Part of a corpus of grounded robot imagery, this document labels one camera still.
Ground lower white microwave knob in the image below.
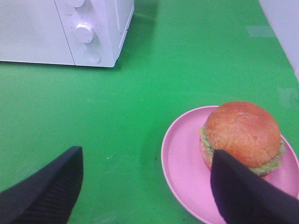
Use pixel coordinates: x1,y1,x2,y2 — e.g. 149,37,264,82
74,22,94,43

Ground round white door button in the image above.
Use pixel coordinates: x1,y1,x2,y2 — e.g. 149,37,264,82
84,49,101,63

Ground white microwave door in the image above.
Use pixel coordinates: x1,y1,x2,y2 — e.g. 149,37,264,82
0,0,74,65

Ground upper white microwave knob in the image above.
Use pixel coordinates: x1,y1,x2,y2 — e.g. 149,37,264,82
67,0,85,7

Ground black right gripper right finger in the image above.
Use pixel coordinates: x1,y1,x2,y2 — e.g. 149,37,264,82
210,150,299,224

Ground white microwave oven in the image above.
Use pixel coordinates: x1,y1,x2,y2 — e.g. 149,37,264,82
0,0,135,68

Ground white microwave knob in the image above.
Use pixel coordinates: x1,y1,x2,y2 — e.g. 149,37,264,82
67,0,85,7
74,22,94,43

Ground burger with lettuce and cheese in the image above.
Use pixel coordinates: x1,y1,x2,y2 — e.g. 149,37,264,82
199,101,286,177

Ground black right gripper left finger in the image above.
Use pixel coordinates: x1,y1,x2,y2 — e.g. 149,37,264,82
0,146,84,224

